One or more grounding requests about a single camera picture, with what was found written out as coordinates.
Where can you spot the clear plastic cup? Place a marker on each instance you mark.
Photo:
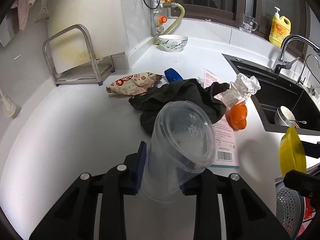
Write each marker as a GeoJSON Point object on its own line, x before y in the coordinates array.
{"type": "Point", "coordinates": [181, 147]}

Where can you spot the gas valve with hose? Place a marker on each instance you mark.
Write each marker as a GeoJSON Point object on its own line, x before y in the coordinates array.
{"type": "Point", "coordinates": [158, 18]}

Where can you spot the white bowl in sink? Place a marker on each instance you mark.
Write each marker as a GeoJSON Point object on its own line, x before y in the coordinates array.
{"type": "Point", "coordinates": [284, 117]}

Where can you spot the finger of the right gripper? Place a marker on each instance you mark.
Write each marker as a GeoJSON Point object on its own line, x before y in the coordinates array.
{"type": "Point", "coordinates": [305, 184]}
{"type": "Point", "coordinates": [311, 149]}

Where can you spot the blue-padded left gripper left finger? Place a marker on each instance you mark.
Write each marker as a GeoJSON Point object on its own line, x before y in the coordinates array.
{"type": "Point", "coordinates": [135, 163]}

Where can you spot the steel cutting board rack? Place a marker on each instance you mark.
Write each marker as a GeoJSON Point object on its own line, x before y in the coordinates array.
{"type": "Point", "coordinates": [71, 57]}

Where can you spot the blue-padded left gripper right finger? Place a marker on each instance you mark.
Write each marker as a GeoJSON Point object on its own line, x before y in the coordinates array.
{"type": "Point", "coordinates": [185, 188]}

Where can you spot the small chrome faucet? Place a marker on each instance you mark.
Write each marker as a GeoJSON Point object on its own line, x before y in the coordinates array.
{"type": "Point", "coordinates": [299, 80]}

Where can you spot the yellow dish soap bottle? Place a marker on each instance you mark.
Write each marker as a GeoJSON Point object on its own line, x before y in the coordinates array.
{"type": "Point", "coordinates": [280, 28]}

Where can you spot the white bottle brush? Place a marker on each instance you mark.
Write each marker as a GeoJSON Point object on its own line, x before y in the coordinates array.
{"type": "Point", "coordinates": [9, 108]}

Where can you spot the clear glass mug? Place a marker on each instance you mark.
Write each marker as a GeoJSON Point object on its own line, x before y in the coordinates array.
{"type": "Point", "coordinates": [248, 23]}

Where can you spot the grey perforated trash bin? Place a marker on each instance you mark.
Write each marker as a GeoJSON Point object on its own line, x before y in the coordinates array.
{"type": "Point", "coordinates": [293, 210]}

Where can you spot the black cloth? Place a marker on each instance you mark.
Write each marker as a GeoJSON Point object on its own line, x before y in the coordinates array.
{"type": "Point", "coordinates": [191, 90]}

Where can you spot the yellow plastic ring lid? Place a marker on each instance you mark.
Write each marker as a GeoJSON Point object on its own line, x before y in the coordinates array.
{"type": "Point", "coordinates": [291, 152]}

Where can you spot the black kitchen sink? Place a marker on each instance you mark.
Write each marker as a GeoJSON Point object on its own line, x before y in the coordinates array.
{"type": "Point", "coordinates": [278, 91]}

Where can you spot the pink hanging rag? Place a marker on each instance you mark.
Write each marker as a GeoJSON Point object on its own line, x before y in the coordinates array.
{"type": "Point", "coordinates": [22, 7]}

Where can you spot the white paper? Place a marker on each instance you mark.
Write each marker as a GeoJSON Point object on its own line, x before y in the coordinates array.
{"type": "Point", "coordinates": [240, 90]}

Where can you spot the white cutting board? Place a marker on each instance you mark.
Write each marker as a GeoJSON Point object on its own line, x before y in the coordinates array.
{"type": "Point", "coordinates": [104, 19]}

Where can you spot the orange peel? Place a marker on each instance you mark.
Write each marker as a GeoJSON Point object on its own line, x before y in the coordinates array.
{"type": "Point", "coordinates": [238, 115]}

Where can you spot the patterned ceramic bowl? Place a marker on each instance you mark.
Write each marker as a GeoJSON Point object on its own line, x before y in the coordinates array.
{"type": "Point", "coordinates": [173, 43]}

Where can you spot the pink paper box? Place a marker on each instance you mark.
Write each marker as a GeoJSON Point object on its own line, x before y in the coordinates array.
{"type": "Point", "coordinates": [226, 152]}

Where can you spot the hanging peeler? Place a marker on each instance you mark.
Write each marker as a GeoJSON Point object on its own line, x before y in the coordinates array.
{"type": "Point", "coordinates": [43, 14]}

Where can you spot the red patterned snack wrapper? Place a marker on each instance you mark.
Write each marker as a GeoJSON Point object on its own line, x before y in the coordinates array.
{"type": "Point", "coordinates": [135, 84]}

